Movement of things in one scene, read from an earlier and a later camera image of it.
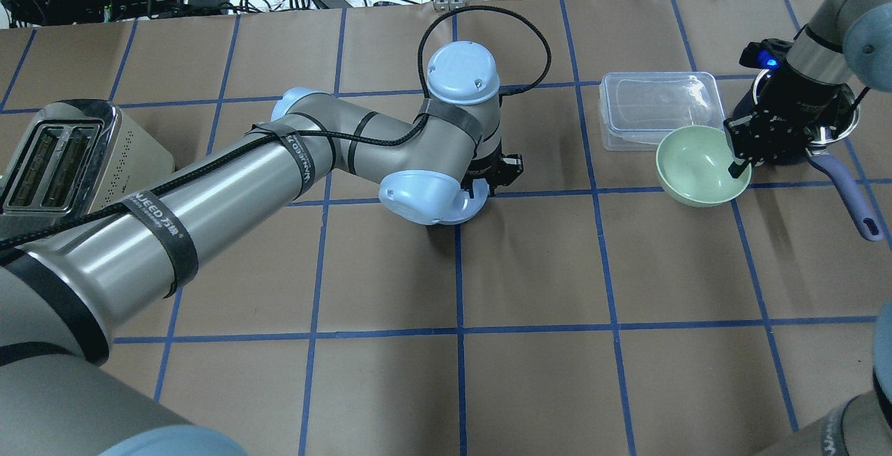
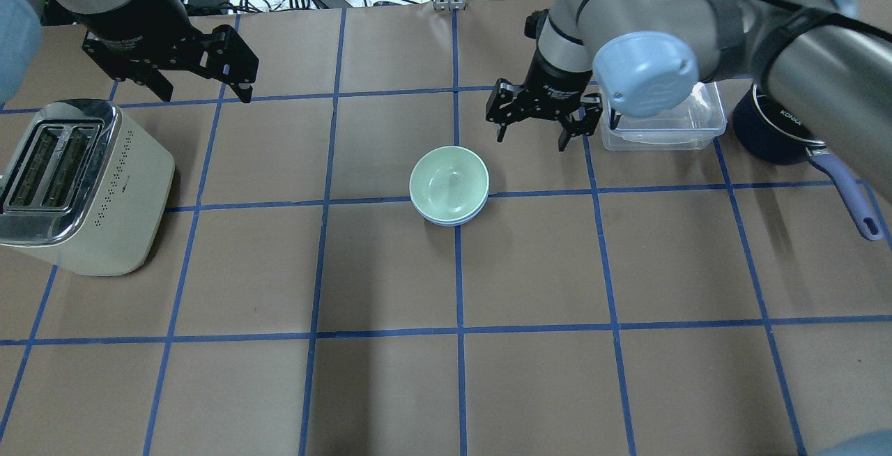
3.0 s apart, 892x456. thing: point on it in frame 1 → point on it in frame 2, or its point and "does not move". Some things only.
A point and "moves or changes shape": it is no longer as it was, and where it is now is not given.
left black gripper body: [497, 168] → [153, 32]
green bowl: [693, 164] moves or changes shape
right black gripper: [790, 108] → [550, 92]
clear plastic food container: [637, 107] does not move
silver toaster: [70, 157] does not move
